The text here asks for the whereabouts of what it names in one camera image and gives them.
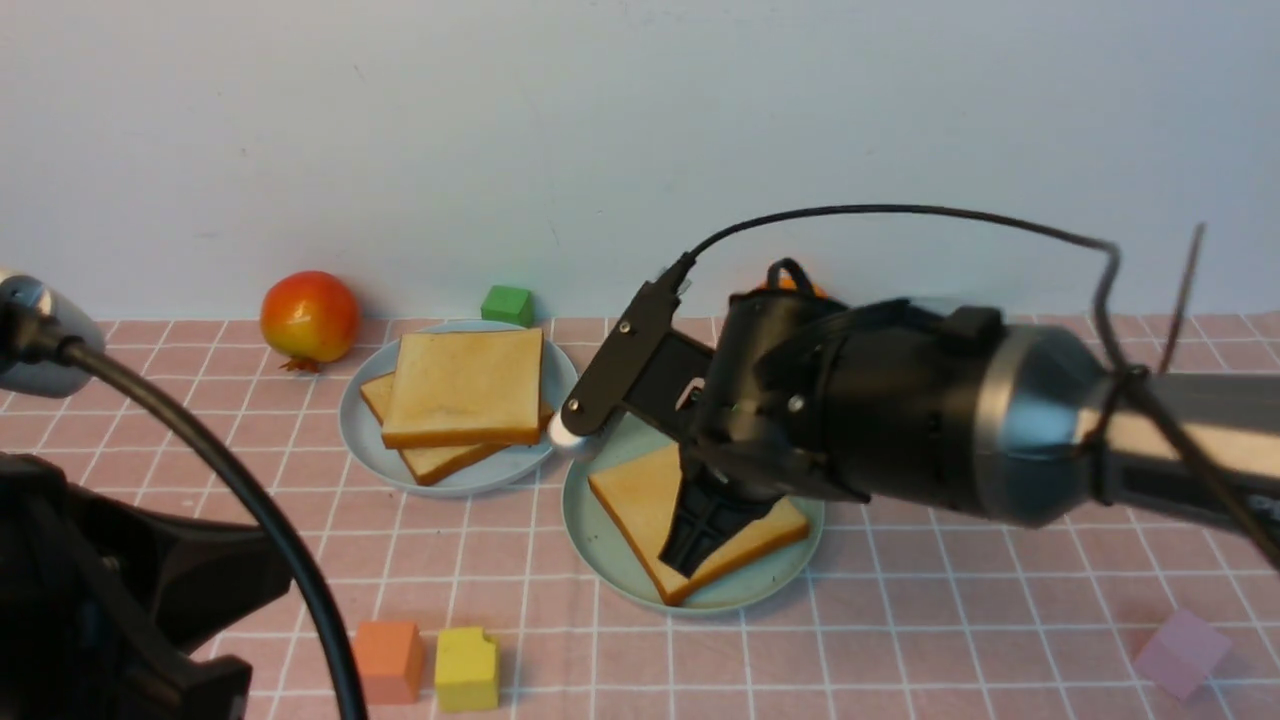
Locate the light blue bread plate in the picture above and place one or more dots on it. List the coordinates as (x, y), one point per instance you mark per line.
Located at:
(558, 376)

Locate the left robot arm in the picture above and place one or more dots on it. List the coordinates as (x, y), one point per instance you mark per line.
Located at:
(104, 603)

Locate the orange foam cube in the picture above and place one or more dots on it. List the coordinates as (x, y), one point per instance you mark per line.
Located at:
(390, 659)

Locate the red yellow pomegranate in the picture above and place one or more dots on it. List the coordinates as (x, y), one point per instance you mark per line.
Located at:
(311, 319)

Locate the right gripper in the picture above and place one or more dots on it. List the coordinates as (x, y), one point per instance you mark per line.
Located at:
(811, 398)

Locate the pink foam cube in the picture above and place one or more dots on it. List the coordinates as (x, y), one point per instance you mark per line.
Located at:
(1180, 657)

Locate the yellow foam cube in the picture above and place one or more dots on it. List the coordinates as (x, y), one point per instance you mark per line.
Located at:
(467, 671)

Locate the green foam cube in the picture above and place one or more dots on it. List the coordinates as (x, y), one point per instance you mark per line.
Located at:
(510, 305)

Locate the teal centre plate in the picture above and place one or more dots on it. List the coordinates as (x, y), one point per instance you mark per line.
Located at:
(600, 540)

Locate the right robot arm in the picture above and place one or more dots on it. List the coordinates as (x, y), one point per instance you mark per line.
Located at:
(1018, 424)

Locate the pink checkered tablecloth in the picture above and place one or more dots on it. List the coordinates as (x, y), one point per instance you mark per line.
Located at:
(903, 613)

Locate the orange fruit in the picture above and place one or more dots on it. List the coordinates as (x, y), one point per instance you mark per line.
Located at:
(787, 275)

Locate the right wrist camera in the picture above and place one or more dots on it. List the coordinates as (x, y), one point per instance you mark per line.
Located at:
(642, 368)

